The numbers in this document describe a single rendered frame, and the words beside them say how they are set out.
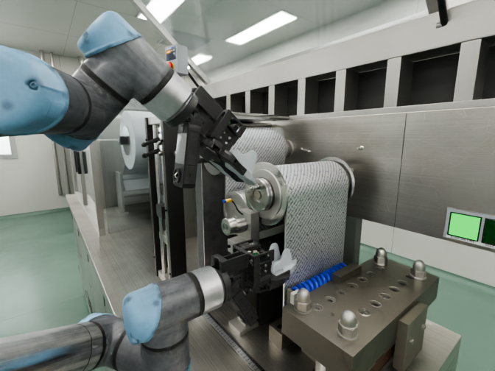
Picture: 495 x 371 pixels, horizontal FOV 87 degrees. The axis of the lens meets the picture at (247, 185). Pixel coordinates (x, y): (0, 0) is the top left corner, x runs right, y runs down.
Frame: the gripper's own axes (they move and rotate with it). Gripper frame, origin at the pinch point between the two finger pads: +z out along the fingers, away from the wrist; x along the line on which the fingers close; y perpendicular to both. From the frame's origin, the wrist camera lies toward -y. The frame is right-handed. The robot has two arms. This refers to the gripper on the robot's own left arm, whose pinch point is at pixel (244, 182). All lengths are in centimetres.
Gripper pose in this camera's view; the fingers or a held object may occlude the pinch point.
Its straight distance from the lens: 55.6
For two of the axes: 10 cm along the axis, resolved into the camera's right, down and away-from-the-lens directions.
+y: 5.1, -8.2, 2.5
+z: 6.0, 5.5, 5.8
